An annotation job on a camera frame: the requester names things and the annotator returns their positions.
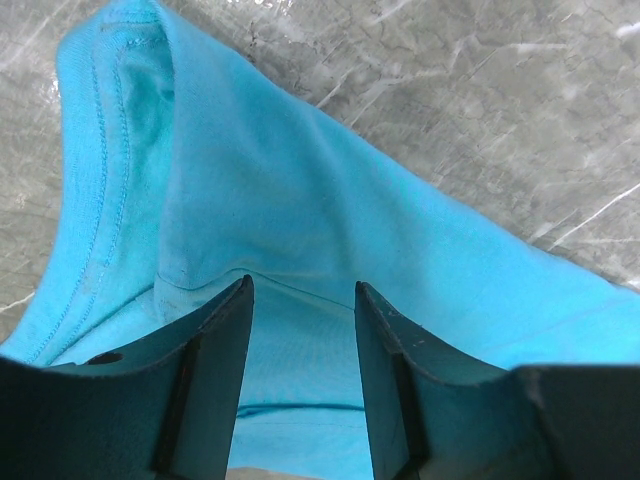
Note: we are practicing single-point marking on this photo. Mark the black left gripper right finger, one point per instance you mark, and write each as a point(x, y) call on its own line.
point(434, 412)

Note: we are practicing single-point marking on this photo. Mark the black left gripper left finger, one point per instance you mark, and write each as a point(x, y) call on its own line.
point(162, 407)

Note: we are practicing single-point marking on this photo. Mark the turquoise t shirt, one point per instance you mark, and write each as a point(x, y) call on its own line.
point(186, 170)

